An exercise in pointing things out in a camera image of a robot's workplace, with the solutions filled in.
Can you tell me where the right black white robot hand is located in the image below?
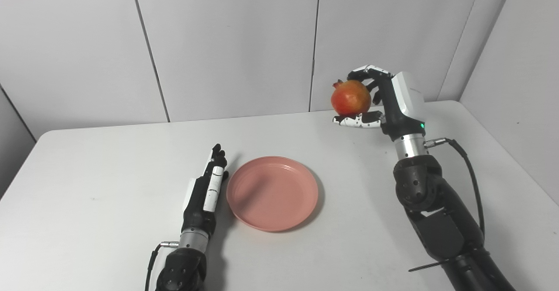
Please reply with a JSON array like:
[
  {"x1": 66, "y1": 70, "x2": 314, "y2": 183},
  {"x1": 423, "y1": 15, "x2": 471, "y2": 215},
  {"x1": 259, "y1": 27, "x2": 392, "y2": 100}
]
[{"x1": 333, "y1": 65, "x2": 427, "y2": 142}]

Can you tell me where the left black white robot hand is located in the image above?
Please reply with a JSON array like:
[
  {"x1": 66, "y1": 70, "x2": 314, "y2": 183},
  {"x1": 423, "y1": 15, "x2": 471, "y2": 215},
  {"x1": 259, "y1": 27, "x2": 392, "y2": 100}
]
[{"x1": 181, "y1": 143, "x2": 229, "y2": 239}]

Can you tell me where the red pomegranate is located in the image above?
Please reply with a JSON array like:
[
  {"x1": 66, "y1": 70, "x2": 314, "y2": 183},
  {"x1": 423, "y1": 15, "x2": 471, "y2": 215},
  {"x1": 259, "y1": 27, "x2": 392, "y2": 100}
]
[{"x1": 331, "y1": 79, "x2": 372, "y2": 117}]

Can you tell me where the pink round plate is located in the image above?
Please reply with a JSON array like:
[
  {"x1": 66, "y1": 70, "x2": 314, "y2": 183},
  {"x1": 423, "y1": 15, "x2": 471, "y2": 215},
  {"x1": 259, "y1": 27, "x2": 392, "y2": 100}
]
[{"x1": 226, "y1": 156, "x2": 320, "y2": 232}]

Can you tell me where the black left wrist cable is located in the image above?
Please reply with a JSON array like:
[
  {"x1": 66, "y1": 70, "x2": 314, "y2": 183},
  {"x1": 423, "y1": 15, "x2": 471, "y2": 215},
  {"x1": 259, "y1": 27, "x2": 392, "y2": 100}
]
[{"x1": 145, "y1": 240, "x2": 179, "y2": 291}]

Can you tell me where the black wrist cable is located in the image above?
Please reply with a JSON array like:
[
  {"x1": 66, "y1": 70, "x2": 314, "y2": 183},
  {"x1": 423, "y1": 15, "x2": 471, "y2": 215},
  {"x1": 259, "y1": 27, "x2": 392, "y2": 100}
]
[
  {"x1": 424, "y1": 138, "x2": 486, "y2": 238},
  {"x1": 145, "y1": 240, "x2": 179, "y2": 291}
]

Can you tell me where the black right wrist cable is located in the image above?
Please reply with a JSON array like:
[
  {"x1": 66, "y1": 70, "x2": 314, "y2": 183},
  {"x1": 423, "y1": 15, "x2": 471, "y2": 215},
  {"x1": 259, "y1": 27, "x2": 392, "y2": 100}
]
[{"x1": 424, "y1": 138, "x2": 486, "y2": 238}]

